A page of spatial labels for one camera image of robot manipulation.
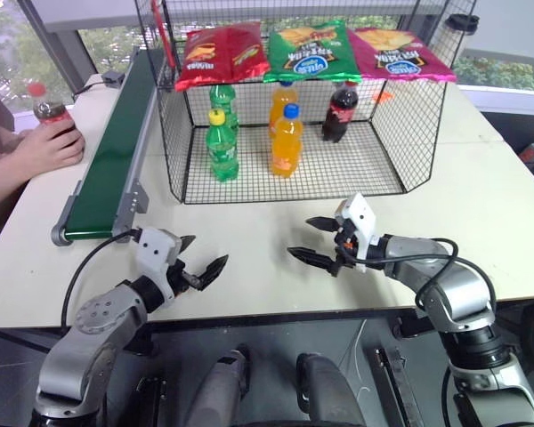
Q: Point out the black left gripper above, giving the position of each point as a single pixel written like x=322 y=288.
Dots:
x=186 y=278

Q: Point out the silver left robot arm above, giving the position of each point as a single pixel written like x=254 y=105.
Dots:
x=86 y=338

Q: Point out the red chip bag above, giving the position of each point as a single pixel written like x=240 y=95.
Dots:
x=220 y=55

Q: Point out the black rounded robot leg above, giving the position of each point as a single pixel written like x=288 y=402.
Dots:
x=327 y=391

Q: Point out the person's bare forearm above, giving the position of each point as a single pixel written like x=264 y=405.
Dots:
x=2 y=182

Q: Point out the clear cup black lid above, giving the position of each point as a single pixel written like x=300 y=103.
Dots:
x=460 y=24

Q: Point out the green soda bottle yellow cap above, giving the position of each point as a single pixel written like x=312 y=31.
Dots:
x=222 y=151

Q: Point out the black power adapter box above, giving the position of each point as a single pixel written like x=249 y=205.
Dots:
x=113 y=77

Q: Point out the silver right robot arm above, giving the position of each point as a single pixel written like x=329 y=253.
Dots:
x=458 y=298

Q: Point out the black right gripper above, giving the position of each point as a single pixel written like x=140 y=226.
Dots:
x=346 y=242

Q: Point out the cola bottle red cap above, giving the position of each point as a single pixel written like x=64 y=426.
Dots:
x=51 y=113
x=338 y=115

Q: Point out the black table bracket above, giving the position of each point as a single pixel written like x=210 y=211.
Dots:
x=394 y=373

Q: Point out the grey rounded robot leg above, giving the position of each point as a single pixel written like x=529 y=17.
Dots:
x=220 y=391

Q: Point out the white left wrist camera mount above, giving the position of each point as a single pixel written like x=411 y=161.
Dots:
x=153 y=253

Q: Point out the green chip bag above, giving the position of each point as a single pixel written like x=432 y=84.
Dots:
x=311 y=51

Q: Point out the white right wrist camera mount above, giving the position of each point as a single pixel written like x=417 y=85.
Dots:
x=360 y=218

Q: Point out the small orange object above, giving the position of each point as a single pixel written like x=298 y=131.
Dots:
x=382 y=97

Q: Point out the person's bare hand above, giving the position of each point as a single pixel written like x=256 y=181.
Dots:
x=44 y=149

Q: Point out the orange soda bottle blue cap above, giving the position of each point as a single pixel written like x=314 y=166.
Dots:
x=287 y=147
x=282 y=100

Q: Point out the pink chip bag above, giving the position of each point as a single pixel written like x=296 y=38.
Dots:
x=396 y=55

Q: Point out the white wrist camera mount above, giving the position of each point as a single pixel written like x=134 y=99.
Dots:
x=153 y=253
x=360 y=218

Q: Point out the green conveyor belt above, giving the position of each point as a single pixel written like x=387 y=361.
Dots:
x=111 y=151

